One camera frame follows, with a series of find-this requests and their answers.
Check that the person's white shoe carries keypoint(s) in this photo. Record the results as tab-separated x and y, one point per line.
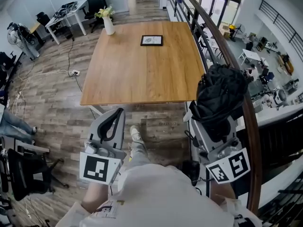
135	132

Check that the white office desk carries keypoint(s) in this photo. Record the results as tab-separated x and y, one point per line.
73	12

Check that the person's left forearm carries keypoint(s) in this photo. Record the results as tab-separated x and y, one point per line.
95	196

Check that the white floor power strip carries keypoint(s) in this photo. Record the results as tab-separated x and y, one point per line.
75	72

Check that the wooden table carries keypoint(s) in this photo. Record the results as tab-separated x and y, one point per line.
142	74

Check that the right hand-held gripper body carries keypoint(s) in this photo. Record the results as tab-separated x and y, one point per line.
227	162

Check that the black framed picture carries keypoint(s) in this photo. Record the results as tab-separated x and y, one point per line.
151	40

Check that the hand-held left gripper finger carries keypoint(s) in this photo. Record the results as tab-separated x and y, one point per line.
120	129
99	123

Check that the tall black office chair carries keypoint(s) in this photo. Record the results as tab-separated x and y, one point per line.
95	1

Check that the person's right forearm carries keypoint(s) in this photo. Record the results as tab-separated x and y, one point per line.
222	191

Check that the person's white printed shirt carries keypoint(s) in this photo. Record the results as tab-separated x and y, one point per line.
161	197

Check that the wooden handrail black railing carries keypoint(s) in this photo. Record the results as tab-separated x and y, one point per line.
251	117

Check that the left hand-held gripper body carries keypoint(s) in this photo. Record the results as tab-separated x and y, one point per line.
99	167

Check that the person's grey trouser leg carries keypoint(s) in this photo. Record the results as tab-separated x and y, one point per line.
138	152

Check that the white ceramic vase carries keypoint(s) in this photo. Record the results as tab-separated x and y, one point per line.
109	26

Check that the black mesh office chair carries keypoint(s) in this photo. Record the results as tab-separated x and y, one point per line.
26	174

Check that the standing fan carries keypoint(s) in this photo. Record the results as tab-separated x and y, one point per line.
22	40

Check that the small white table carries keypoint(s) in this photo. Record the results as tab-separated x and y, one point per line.
250	55

